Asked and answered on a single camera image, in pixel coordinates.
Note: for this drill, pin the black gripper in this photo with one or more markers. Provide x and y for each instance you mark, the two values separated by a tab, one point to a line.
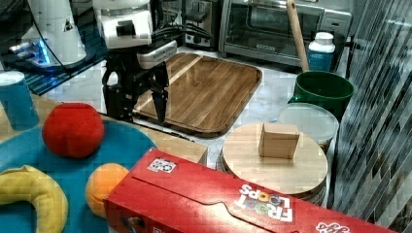
124	81

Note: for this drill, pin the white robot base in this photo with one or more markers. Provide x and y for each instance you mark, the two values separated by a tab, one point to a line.
41	36

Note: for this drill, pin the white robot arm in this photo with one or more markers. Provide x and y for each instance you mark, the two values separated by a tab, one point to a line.
128	26

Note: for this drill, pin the blue round plate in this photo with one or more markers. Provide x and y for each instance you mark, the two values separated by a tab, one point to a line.
28	148

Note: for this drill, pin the wooden cutting board tray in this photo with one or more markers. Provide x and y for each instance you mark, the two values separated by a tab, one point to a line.
205	94

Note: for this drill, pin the red plush apple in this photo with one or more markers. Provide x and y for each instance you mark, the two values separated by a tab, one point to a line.
73	130

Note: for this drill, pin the orange plush fruit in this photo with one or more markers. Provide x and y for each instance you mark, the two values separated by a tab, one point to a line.
100	183

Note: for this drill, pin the red Froot Loops box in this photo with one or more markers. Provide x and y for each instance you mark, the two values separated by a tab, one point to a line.
164	193

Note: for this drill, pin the stainless steel toaster oven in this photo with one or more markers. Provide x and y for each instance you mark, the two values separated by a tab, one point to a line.
261	29

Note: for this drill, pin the yellow plush banana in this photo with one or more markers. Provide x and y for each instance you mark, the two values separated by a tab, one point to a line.
28	184

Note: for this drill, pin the jar with wooden lid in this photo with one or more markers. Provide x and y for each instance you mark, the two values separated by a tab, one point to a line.
302	177

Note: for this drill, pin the wooden spoon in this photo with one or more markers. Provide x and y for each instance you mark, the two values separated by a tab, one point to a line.
297	36

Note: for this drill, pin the white capped supplement bottle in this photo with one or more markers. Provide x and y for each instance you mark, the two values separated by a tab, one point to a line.
321	51

